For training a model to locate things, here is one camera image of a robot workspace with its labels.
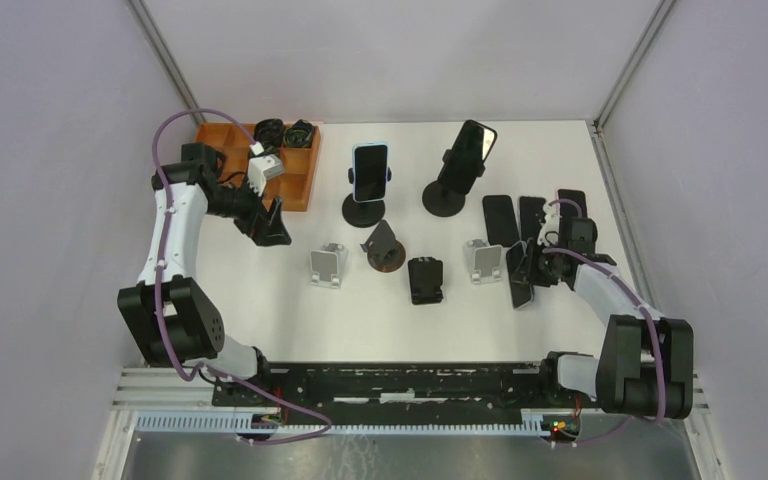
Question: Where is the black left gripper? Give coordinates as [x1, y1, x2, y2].
[205, 172, 291, 248]

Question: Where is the silver edge smartphone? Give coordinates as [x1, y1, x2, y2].
[505, 241, 534, 310]

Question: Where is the pink case smartphone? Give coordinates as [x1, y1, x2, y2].
[557, 189, 588, 218]

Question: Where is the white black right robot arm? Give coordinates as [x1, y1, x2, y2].
[514, 217, 694, 420]

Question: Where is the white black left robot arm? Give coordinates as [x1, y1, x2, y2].
[117, 143, 291, 408]

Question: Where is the silver metal phone stand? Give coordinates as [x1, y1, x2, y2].
[463, 239, 503, 285]

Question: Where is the silver stand left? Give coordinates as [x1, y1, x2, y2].
[309, 243, 348, 289]

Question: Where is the black round clamp stand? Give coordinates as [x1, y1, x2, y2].
[341, 168, 386, 228]

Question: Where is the black folding phone stand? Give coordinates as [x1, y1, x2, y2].
[408, 257, 444, 306]

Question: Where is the round wooden base stand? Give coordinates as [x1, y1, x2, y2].
[360, 220, 406, 273]

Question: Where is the black round tall stand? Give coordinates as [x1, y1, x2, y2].
[421, 149, 486, 218]

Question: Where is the orange wooden organizer tray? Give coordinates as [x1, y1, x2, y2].
[195, 120, 321, 212]

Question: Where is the blue case smartphone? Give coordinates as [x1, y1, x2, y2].
[350, 143, 391, 203]

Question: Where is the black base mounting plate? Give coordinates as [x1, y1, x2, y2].
[211, 360, 604, 429]

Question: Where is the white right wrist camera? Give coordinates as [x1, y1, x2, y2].
[537, 203, 561, 247]

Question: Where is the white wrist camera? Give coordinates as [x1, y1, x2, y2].
[245, 142, 285, 197]
[537, 203, 561, 247]

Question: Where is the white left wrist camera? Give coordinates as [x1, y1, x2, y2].
[245, 142, 285, 197]

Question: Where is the black cable bundle left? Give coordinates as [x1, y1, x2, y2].
[251, 118, 286, 155]

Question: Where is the black cable bundle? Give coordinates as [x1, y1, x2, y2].
[251, 118, 286, 155]
[283, 119, 316, 150]

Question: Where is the black cable bundle right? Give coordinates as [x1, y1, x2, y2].
[283, 119, 316, 150]

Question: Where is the white slotted cable duct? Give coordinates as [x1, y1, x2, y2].
[133, 407, 581, 439]

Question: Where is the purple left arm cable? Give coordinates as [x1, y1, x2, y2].
[152, 108, 334, 446]

